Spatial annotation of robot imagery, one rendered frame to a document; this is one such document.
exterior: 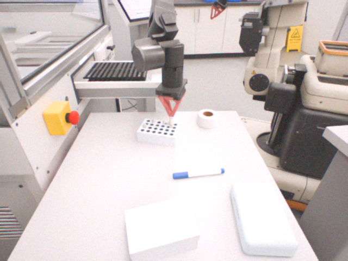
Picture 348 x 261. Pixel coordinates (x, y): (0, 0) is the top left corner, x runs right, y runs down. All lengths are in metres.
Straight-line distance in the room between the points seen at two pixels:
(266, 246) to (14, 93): 0.58
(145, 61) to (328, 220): 0.91
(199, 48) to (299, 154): 3.10
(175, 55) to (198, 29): 3.50
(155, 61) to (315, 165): 1.09
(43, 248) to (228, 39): 4.03
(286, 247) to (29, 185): 0.60
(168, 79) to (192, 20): 3.45
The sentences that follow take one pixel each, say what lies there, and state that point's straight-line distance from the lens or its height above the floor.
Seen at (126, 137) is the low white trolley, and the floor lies 0.76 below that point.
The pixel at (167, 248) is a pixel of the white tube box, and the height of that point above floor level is 0.79.
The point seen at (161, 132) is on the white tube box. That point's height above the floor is 0.80.
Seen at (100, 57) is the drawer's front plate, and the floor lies 0.90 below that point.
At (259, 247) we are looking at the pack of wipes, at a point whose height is 0.80.
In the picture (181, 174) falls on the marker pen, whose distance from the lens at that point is 0.58.
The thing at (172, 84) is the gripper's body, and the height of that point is 0.97.
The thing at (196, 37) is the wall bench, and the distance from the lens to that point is 4.06.
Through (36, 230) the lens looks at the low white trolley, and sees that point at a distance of 0.58.
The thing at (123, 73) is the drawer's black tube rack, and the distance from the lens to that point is 0.88.
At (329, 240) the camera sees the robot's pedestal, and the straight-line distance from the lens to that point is 1.14.
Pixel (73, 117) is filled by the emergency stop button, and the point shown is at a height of 0.89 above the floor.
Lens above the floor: 1.19
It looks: 33 degrees down
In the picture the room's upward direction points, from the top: straight up
